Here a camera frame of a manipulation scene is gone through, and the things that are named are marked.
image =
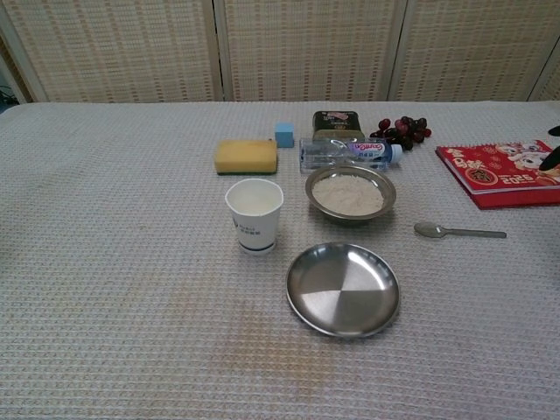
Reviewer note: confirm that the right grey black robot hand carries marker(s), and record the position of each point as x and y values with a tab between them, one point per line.
552	159

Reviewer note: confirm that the blue cube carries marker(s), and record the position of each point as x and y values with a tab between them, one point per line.
284	135

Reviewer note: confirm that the stainless steel plate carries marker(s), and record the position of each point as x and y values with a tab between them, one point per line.
343	291

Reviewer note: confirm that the bamboo folding screen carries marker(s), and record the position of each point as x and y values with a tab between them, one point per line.
306	48

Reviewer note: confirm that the red desk calendar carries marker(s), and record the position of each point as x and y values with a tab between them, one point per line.
499	175

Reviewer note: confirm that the dark tin can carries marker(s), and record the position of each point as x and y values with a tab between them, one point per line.
338	124

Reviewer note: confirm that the metal spoon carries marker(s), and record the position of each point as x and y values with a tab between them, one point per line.
426	230

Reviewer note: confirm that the yellow green sponge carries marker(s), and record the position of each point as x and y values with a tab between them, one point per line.
245	155

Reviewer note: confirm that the stainless steel bowl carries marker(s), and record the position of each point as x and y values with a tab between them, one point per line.
350	219

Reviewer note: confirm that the red grape bunch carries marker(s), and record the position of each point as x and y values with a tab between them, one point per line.
404	129

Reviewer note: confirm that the clear plastic water bottle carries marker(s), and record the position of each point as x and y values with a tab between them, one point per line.
324	155

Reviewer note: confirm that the white woven tablecloth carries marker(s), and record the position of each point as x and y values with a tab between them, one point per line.
131	306

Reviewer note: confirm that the white paper cup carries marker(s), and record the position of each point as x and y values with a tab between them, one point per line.
256	227

